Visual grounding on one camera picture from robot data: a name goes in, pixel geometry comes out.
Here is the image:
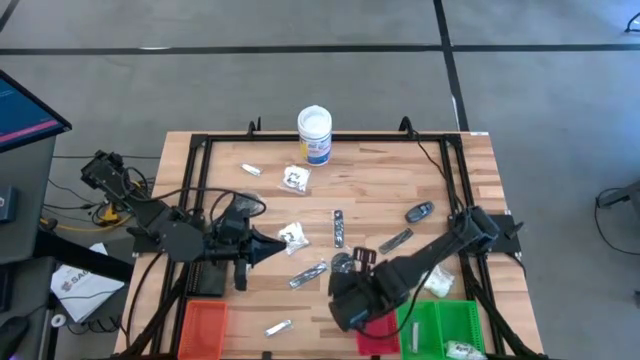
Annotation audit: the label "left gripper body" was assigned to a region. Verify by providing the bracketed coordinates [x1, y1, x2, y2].
[202, 227, 257, 292]

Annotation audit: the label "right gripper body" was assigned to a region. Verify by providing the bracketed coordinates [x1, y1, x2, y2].
[327, 259, 396, 334]

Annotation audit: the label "bag of black hair clips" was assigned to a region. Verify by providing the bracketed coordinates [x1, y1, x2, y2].
[276, 222, 311, 256]
[280, 164, 312, 195]

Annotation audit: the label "red plastic basket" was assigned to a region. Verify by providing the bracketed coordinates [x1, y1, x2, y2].
[355, 312, 402, 357]

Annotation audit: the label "round black item in bag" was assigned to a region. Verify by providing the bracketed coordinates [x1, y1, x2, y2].
[329, 251, 357, 275]

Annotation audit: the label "black plastic basket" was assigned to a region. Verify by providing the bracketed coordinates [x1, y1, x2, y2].
[185, 243, 230, 297]

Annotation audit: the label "black comb in clear wrapper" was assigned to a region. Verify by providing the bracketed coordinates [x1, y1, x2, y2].
[288, 260, 329, 291]

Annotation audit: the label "clear cotton swab pack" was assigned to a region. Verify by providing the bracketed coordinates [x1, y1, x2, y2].
[422, 263, 456, 300]

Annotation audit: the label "orange plastic basket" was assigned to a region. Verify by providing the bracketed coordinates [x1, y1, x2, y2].
[177, 298, 229, 360]

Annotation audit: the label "white printed pouch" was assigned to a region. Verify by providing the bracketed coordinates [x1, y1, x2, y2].
[444, 339, 487, 360]

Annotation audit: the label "disinfecting wipes canister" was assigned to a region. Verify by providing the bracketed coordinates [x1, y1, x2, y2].
[296, 104, 334, 167]

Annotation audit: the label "white printed booklet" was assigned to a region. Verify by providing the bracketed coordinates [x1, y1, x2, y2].
[49, 243, 126, 324]

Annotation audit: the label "grey desk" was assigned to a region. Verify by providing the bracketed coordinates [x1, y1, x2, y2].
[0, 135, 57, 265]

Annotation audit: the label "small black device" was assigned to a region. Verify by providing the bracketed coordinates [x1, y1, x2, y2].
[0, 184, 20, 225]

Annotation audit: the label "monitor with blue screen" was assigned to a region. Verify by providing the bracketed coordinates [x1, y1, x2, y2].
[0, 68, 73, 154]

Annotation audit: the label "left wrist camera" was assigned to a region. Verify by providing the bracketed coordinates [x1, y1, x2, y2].
[219, 202, 251, 232]

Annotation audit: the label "black cable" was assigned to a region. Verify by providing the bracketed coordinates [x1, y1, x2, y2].
[399, 115, 464, 221]
[122, 167, 269, 221]

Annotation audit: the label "yellow cable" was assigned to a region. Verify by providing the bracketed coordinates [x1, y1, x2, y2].
[39, 204, 134, 234]

